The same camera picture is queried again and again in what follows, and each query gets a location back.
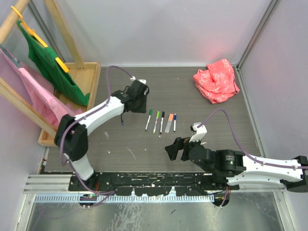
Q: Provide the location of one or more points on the aluminium frame post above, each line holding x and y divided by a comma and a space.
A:
258, 31

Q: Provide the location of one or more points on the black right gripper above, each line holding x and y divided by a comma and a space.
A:
180, 143

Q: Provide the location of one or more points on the white pen with lime end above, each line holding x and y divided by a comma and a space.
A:
155, 124

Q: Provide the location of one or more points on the blue-grey clothes hanger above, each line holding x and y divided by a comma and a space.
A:
13, 60

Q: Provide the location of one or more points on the pink cloth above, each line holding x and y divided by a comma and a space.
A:
36, 90

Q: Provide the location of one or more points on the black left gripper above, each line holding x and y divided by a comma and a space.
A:
141, 109

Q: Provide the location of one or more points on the white pen with black end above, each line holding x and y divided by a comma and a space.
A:
161, 125

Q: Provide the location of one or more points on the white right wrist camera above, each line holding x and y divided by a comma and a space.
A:
199, 131

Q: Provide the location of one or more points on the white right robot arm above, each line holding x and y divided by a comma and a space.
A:
234, 168

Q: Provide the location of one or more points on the orange highlighter cap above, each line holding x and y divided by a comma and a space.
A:
170, 118

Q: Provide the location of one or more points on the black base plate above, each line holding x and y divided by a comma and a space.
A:
154, 184

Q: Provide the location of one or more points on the grey highlighter with orange tip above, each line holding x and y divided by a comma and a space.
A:
168, 126

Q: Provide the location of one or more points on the white marker with green end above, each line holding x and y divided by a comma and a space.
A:
147, 123

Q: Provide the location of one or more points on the yellow clothes hanger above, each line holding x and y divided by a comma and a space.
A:
33, 34

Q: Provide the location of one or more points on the coral patterned cloth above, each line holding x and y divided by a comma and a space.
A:
217, 83

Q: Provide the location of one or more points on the green cloth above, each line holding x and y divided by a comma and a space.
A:
44, 59

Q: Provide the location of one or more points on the white marker with blue end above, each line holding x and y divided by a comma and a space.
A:
174, 125

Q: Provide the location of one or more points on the grey slotted cable duct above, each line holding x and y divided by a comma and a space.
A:
85, 198

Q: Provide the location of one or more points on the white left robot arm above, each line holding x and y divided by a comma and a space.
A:
73, 131

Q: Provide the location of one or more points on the wooden rack frame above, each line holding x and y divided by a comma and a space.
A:
22, 105

